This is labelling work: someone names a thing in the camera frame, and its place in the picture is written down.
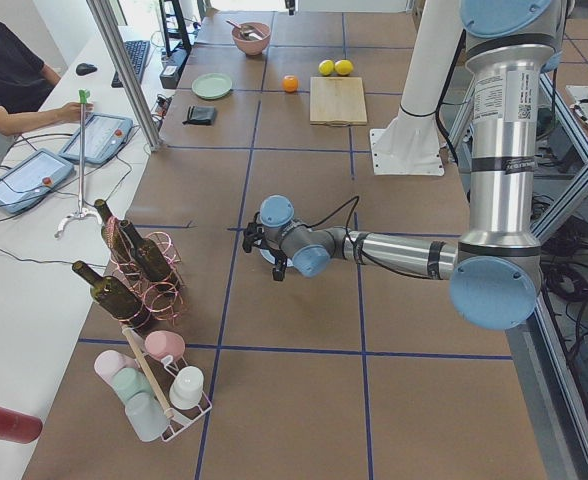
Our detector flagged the person in black shirt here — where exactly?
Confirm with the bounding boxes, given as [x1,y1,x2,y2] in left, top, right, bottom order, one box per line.
[0,22,81,159]

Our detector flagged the white cup on rack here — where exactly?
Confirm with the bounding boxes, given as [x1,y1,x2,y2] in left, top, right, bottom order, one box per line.
[169,366,204,410]

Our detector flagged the near teach pendant tablet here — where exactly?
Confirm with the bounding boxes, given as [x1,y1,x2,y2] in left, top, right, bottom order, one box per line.
[0,149,74,214]

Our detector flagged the pale green cup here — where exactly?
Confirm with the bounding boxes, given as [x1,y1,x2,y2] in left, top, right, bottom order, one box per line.
[111,367,154,404]

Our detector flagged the aluminium frame post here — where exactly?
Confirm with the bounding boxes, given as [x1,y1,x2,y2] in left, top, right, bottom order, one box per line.
[86,0,162,152]

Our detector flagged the bamboo cutting board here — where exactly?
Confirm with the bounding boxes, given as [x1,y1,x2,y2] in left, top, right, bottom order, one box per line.
[309,77,368,126]

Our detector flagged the dark wine bottle lower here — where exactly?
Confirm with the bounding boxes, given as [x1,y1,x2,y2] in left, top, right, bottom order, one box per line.
[72,260,154,332]

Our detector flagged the yellow lemon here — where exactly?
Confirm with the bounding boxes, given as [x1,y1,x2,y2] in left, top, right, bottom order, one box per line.
[318,59,335,77]
[334,59,354,76]

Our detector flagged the folded grey cloth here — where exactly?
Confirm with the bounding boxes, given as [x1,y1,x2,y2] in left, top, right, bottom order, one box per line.
[182,105,217,126]

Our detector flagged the dark wine bottle upper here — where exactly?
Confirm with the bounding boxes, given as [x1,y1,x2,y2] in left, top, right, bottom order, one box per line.
[119,219,180,292]

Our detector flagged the pink cup on rack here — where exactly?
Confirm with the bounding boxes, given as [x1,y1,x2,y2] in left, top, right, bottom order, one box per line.
[144,330,185,360]

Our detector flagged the far teach pendant tablet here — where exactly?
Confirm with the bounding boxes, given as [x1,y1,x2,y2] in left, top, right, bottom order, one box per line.
[84,113,134,165]

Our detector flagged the black computer mouse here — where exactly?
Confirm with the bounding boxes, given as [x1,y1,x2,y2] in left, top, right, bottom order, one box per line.
[75,62,97,76]

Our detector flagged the metal scoop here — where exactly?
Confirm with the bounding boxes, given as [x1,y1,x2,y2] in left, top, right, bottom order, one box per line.
[226,20,269,41]

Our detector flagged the orange mandarin fruit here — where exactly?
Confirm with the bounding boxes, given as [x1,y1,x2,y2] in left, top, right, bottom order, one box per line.
[281,75,299,93]

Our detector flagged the pale blue cup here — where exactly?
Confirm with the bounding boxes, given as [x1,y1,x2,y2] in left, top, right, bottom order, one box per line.
[125,392,170,442]

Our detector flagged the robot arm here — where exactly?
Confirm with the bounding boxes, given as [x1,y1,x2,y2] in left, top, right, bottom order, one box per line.
[243,1,573,330]

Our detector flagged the pink bowl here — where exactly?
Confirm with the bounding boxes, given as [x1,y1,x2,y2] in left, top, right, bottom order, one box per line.
[232,22,271,56]

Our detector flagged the white wire cup rack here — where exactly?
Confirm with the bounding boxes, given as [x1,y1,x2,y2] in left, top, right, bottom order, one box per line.
[122,327,212,442]

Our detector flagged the upper yellow lemon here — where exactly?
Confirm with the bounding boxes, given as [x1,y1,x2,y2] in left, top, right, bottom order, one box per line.
[334,59,354,76]

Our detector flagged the pale pink cup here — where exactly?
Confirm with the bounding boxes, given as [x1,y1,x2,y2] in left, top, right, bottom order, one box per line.
[94,350,139,386]

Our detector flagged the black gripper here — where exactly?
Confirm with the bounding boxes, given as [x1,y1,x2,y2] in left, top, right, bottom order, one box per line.
[242,212,287,281]

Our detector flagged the black keyboard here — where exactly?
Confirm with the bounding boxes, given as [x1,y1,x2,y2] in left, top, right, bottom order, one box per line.
[123,40,151,83]

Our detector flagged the light green plate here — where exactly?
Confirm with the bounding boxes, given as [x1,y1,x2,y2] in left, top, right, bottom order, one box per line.
[191,73,233,100]

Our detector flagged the teach pendant tablet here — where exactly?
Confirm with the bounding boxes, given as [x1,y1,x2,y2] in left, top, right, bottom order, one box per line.
[84,113,134,165]
[0,149,74,214]

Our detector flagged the dark wine bottle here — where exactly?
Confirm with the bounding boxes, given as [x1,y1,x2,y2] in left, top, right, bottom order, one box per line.
[72,260,154,332]
[119,219,180,292]
[94,199,131,264]

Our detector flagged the copper wire bottle rack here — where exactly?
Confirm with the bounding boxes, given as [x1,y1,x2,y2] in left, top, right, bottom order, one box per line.
[102,217,185,326]

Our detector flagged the red bottle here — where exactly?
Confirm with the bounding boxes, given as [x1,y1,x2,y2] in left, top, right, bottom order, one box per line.
[0,407,43,444]

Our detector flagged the lower yellow lemon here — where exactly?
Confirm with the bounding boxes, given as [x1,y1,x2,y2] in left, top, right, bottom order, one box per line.
[318,59,335,77]

